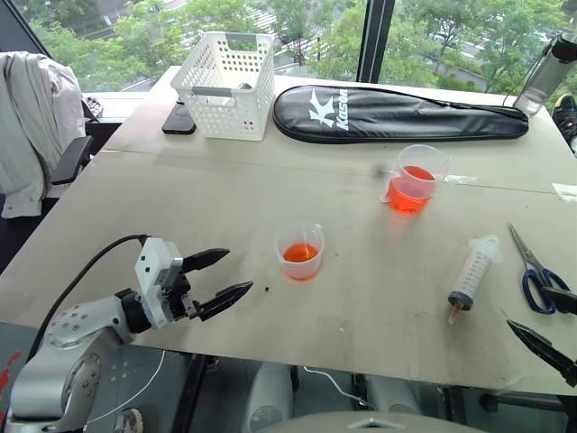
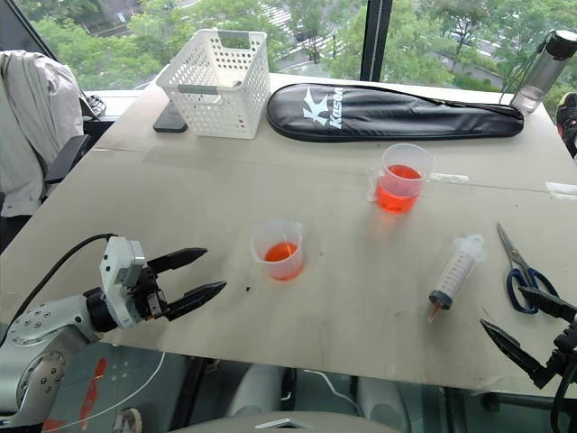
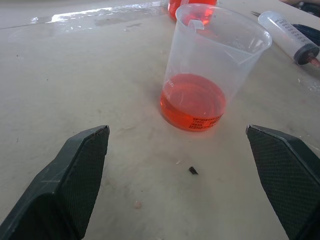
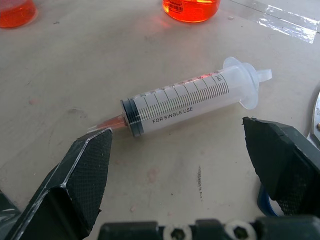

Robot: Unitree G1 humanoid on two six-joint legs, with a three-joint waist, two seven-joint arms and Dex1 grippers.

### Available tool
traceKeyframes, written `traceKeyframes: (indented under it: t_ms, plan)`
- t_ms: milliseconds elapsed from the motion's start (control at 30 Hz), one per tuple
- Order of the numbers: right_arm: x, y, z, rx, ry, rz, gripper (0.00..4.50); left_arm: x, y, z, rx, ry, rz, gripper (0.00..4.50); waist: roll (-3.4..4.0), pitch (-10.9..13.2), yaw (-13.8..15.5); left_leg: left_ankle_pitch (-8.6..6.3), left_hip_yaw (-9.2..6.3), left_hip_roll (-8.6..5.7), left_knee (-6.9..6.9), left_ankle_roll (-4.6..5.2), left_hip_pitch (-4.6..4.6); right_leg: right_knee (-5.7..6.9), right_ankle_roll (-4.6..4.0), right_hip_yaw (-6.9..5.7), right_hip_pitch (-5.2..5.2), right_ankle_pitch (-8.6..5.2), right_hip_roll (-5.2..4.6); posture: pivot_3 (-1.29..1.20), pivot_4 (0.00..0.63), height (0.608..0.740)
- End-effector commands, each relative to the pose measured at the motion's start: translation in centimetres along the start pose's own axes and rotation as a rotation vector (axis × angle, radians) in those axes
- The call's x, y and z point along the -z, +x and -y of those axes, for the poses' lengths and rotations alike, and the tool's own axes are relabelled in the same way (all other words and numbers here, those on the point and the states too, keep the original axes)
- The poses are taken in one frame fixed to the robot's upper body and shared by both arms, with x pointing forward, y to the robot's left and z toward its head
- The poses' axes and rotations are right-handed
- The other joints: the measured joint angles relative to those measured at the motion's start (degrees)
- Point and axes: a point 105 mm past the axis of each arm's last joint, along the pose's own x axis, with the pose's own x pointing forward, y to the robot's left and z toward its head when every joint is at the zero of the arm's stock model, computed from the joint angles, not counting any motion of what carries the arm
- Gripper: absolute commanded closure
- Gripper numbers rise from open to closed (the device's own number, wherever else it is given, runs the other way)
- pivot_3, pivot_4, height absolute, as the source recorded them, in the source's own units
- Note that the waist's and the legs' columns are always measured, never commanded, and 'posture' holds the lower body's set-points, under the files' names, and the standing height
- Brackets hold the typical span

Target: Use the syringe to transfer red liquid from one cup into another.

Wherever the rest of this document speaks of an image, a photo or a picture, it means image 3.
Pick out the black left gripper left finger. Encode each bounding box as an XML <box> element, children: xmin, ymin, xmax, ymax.
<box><xmin>0</xmin><ymin>124</ymin><xmax>111</xmax><ymax>240</ymax></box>

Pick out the clear plastic syringe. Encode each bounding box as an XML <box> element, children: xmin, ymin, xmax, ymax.
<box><xmin>251</xmin><ymin>10</ymin><xmax>320</xmax><ymax>69</ymax></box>

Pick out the clear beaker with red liquid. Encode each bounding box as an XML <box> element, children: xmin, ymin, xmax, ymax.
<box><xmin>159</xmin><ymin>4</ymin><xmax>273</xmax><ymax>133</ymax></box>

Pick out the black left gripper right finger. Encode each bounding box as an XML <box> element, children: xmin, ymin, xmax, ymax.
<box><xmin>245</xmin><ymin>124</ymin><xmax>320</xmax><ymax>240</ymax></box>

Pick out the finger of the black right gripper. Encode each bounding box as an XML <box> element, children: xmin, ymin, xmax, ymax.
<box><xmin>291</xmin><ymin>23</ymin><xmax>320</xmax><ymax>47</ymax></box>

